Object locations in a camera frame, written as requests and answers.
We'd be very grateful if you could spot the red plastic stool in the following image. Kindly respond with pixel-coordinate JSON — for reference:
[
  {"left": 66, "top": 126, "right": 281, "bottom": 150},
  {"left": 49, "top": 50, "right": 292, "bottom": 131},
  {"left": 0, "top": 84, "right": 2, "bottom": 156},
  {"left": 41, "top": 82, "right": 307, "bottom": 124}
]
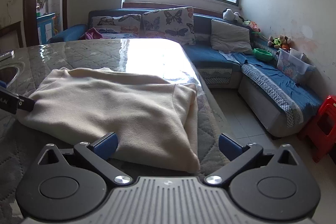
[{"left": 298, "top": 95, "right": 336, "bottom": 163}]

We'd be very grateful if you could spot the cream fleece sweater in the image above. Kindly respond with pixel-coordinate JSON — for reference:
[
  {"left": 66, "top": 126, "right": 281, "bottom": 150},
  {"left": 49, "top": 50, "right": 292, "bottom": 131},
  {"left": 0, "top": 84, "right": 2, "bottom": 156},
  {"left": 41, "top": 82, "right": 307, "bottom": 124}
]
[{"left": 17, "top": 67, "right": 201, "bottom": 174}]

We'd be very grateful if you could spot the wooden chair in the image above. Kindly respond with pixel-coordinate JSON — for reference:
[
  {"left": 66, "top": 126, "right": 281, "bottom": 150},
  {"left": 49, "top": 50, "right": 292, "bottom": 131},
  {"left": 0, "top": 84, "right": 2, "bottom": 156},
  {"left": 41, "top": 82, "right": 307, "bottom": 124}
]
[{"left": 0, "top": 21, "right": 24, "bottom": 52}]

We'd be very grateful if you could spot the clear plastic storage box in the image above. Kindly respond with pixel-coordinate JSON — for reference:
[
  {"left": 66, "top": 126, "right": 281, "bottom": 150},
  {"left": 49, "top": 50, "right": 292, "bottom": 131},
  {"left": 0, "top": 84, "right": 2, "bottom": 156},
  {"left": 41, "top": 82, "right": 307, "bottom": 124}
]
[{"left": 276, "top": 48, "right": 317, "bottom": 84}]

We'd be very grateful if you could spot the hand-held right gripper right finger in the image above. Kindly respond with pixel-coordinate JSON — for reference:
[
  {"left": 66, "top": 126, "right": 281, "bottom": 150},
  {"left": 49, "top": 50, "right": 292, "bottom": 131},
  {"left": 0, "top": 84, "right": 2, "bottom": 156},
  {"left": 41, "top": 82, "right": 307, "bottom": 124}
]
[{"left": 205, "top": 133, "right": 300, "bottom": 186}]

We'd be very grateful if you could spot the green bowl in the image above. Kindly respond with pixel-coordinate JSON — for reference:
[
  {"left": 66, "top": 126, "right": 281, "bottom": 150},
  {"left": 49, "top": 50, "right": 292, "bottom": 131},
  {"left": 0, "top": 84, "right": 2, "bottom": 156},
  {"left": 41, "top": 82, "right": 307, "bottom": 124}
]
[{"left": 253, "top": 48, "right": 273, "bottom": 62}]

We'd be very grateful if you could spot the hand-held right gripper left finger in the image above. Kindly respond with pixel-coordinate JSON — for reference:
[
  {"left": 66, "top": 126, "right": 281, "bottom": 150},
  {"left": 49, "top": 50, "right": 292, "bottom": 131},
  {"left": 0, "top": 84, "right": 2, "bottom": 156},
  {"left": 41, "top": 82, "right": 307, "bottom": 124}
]
[{"left": 37, "top": 132, "right": 133, "bottom": 186}]

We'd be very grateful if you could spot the brown green plush toy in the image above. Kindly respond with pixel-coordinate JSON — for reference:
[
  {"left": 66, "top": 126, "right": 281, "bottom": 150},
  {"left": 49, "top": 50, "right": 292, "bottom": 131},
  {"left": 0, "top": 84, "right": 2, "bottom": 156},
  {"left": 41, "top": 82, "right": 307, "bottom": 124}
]
[{"left": 268, "top": 35, "right": 292, "bottom": 51}]

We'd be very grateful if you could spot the orange green plush toy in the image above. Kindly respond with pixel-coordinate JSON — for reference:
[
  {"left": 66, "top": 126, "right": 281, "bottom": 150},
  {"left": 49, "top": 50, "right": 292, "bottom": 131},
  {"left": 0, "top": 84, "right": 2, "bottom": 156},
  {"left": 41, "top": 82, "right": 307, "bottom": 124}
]
[{"left": 240, "top": 18, "right": 261, "bottom": 33}]

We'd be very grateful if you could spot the blue corner sofa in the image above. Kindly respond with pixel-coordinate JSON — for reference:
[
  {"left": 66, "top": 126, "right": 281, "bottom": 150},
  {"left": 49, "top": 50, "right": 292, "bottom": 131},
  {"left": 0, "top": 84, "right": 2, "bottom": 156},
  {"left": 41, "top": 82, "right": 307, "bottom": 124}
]
[{"left": 47, "top": 7, "right": 324, "bottom": 139}]

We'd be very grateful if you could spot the white plush toy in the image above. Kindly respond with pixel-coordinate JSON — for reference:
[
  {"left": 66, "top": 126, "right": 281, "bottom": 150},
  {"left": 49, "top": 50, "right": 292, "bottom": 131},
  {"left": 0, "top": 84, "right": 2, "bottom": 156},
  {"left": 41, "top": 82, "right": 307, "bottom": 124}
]
[{"left": 223, "top": 8, "right": 241, "bottom": 21}]

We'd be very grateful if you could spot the white remote control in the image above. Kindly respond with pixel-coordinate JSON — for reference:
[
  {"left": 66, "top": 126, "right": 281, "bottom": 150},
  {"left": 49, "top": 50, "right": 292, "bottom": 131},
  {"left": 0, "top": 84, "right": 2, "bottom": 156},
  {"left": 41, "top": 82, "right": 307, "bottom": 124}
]
[{"left": 0, "top": 50, "right": 14, "bottom": 62}]

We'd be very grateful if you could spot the grey cushion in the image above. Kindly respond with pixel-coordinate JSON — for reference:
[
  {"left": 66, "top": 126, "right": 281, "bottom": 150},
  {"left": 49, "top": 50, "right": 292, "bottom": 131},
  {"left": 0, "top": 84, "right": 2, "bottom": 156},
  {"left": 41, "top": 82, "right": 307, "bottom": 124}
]
[{"left": 210, "top": 19, "right": 254, "bottom": 55}]

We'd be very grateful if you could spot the blue patterned sofa cover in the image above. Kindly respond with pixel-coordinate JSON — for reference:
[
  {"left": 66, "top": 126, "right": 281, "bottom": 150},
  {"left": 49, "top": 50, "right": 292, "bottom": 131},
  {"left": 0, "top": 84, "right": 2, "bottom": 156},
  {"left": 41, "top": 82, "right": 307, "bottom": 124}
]
[{"left": 219, "top": 49, "right": 323, "bottom": 128}]

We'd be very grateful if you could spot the blue cabinet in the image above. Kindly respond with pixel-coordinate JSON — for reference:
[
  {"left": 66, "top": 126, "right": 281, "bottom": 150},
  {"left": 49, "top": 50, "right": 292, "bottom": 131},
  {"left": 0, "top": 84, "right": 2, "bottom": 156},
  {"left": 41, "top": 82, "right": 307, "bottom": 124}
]
[{"left": 37, "top": 13, "right": 56, "bottom": 43}]

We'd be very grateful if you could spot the pink garment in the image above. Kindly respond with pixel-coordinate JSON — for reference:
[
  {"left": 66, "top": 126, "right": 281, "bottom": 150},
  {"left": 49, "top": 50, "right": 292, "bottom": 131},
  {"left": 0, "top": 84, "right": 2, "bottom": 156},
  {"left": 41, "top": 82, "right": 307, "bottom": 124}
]
[{"left": 79, "top": 28, "right": 104, "bottom": 41}]

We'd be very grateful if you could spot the grey star quilted table cover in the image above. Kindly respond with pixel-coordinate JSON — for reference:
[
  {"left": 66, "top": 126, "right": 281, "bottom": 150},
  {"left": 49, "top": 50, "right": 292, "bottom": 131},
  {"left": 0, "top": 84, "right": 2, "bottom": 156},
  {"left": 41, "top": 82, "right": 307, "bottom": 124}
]
[{"left": 0, "top": 38, "right": 238, "bottom": 224}]

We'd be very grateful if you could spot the large butterfly print pillow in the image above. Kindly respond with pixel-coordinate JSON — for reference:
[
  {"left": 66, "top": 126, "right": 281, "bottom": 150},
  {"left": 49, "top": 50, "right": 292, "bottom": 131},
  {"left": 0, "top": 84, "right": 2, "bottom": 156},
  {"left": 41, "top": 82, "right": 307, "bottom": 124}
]
[{"left": 141, "top": 6, "right": 196, "bottom": 46}]

